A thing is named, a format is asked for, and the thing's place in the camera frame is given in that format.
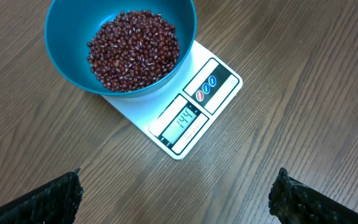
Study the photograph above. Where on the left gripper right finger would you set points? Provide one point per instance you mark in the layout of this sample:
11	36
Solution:
294	202

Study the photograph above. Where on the blue metal bowl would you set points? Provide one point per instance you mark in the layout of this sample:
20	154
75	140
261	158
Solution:
71	24

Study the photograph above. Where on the white digital kitchen scale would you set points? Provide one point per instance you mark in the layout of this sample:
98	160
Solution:
176	116

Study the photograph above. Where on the red beans in bowl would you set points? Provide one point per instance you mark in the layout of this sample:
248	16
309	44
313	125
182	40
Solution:
133	51

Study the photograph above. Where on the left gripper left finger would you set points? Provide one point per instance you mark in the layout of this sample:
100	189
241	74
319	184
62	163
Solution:
54	202

